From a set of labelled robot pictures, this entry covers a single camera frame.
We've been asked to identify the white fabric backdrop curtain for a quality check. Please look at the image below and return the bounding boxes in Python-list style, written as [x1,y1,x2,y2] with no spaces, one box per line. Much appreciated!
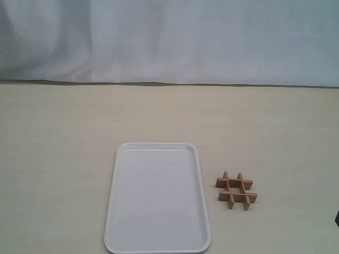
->
[1,1,338,87]

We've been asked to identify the wooden notched puzzle piece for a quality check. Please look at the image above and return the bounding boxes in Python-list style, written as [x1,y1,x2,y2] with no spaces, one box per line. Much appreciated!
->
[223,171,235,209]
[237,173,251,211]
[218,190,257,204]
[215,178,253,190]

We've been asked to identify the white rectangular plastic tray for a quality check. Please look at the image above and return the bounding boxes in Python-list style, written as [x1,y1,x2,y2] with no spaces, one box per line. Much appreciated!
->
[104,142,211,253]

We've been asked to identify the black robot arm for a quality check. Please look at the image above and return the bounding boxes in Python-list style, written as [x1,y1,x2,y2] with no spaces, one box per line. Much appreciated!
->
[335,211,339,225]

